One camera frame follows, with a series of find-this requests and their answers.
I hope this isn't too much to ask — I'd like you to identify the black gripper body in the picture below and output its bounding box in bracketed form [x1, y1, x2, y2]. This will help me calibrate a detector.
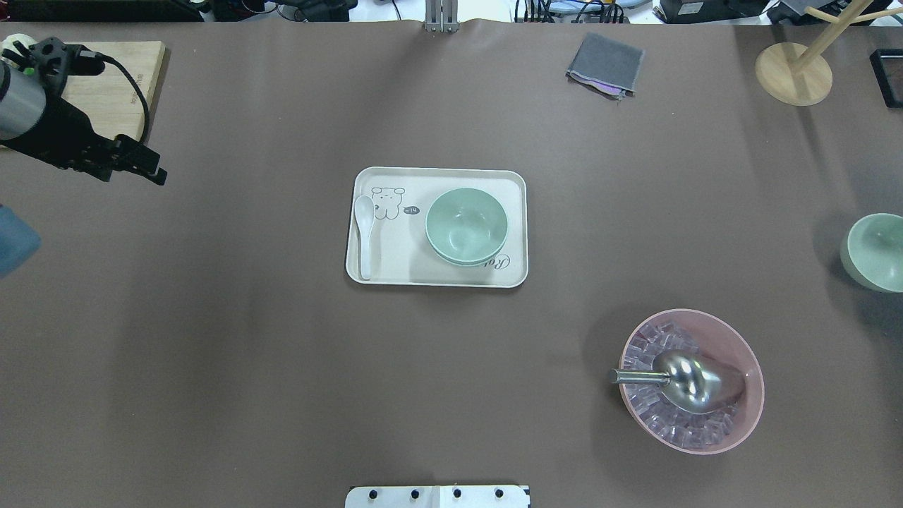
[4, 97, 144, 182]

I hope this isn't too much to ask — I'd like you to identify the green bowl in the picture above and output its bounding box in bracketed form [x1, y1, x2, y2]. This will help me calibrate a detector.
[431, 245, 502, 267]
[425, 188, 509, 260]
[840, 213, 902, 294]

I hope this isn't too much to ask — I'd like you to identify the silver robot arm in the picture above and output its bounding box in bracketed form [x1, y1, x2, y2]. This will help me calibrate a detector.
[1, 62, 167, 186]

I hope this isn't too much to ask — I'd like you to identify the white ceramic spoon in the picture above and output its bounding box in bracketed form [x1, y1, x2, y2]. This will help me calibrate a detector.
[353, 194, 375, 280]

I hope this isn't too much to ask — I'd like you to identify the beige serving tray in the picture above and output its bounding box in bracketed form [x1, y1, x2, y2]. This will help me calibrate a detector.
[346, 167, 529, 289]

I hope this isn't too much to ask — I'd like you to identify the green bowl on tray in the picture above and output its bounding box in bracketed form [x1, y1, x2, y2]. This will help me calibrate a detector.
[431, 245, 502, 267]

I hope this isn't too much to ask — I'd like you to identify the grey folded cloth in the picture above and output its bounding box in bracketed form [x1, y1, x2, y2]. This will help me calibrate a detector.
[565, 33, 646, 100]

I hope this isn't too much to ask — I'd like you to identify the pink bowl with ice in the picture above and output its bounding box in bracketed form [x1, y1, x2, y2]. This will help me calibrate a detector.
[617, 308, 765, 456]

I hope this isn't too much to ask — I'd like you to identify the metal ice scoop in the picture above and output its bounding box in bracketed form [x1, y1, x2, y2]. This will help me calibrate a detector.
[607, 350, 746, 414]

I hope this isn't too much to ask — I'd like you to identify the wooden mug tree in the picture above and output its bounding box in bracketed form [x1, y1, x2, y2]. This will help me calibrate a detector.
[755, 1, 902, 107]

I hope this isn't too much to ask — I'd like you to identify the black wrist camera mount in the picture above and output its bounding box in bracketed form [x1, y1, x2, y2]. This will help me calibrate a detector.
[2, 37, 104, 96]

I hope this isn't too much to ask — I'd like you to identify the aluminium frame post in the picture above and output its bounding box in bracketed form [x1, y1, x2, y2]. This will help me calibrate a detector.
[423, 0, 460, 33]

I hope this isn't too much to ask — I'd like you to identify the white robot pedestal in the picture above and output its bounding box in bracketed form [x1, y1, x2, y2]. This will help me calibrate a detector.
[344, 484, 531, 507]

